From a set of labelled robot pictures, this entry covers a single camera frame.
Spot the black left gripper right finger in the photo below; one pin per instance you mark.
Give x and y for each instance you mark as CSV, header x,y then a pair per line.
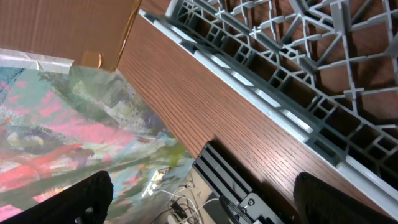
x,y
319,203

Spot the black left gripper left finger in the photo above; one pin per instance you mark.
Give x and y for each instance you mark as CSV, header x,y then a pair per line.
x,y
85,202

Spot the colourful painted floor mat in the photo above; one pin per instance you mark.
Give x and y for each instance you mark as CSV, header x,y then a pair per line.
x,y
61,123

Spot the grey plastic dish rack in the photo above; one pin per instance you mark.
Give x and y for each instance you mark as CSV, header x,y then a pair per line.
x,y
324,71

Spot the brown cardboard box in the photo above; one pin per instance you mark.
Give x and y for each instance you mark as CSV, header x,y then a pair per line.
x,y
53,35

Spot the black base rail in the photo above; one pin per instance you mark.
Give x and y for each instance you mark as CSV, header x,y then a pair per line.
x,y
237,198

